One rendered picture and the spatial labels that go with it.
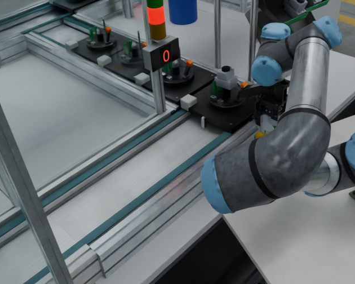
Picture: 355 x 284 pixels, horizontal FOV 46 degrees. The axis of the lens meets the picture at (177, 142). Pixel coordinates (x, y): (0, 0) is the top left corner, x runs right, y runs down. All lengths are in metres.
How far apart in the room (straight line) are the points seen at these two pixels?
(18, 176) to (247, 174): 0.40
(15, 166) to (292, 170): 0.47
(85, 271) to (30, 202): 0.36
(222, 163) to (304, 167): 0.15
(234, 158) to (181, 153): 0.65
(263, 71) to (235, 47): 1.08
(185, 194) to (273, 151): 0.57
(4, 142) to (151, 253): 0.61
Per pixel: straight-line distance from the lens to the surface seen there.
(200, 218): 1.28
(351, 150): 1.11
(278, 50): 1.07
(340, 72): 1.98
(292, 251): 1.23
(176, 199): 1.22
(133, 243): 1.19
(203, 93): 1.59
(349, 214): 1.35
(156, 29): 1.32
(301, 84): 0.86
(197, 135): 1.47
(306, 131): 0.75
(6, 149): 0.75
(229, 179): 0.77
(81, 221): 1.26
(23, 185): 0.81
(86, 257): 1.12
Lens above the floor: 1.84
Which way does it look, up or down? 40 degrees down
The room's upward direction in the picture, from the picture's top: 5 degrees counter-clockwise
